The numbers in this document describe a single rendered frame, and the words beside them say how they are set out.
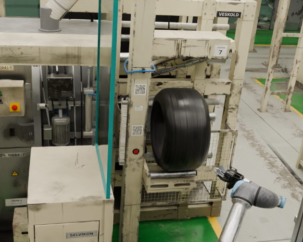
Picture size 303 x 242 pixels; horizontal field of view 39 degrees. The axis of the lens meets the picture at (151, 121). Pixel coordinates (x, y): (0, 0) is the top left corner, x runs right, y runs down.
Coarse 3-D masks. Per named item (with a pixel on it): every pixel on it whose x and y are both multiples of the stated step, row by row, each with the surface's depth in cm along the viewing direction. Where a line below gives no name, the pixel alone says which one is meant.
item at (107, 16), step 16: (112, 0) 170; (112, 16) 171; (112, 32) 167; (112, 48) 169; (112, 64) 172; (112, 80) 175; (96, 96) 235; (112, 96) 178; (96, 112) 238; (112, 112) 181; (96, 128) 242; (112, 128) 184; (96, 144) 246; (112, 144) 188
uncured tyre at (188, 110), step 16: (160, 96) 285; (176, 96) 277; (192, 96) 279; (160, 112) 319; (176, 112) 269; (192, 112) 271; (208, 112) 277; (160, 128) 322; (176, 128) 267; (192, 128) 269; (208, 128) 273; (160, 144) 319; (176, 144) 268; (192, 144) 270; (208, 144) 276; (160, 160) 287; (176, 160) 274; (192, 160) 277
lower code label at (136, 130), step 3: (132, 126) 279; (135, 126) 279; (138, 126) 280; (141, 126) 280; (132, 129) 280; (135, 129) 280; (138, 129) 280; (141, 129) 281; (132, 132) 280; (135, 132) 281; (138, 132) 281; (141, 132) 282
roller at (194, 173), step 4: (152, 172) 290; (156, 172) 291; (160, 172) 291; (164, 172) 292; (168, 172) 292; (172, 172) 293; (176, 172) 293; (180, 172) 294; (184, 172) 295; (188, 172) 295; (192, 172) 296; (196, 172) 296; (152, 176) 289; (156, 176) 290; (160, 176) 291; (164, 176) 292; (168, 176) 292; (172, 176) 293; (176, 176) 294; (180, 176) 295; (184, 176) 295; (188, 176) 296
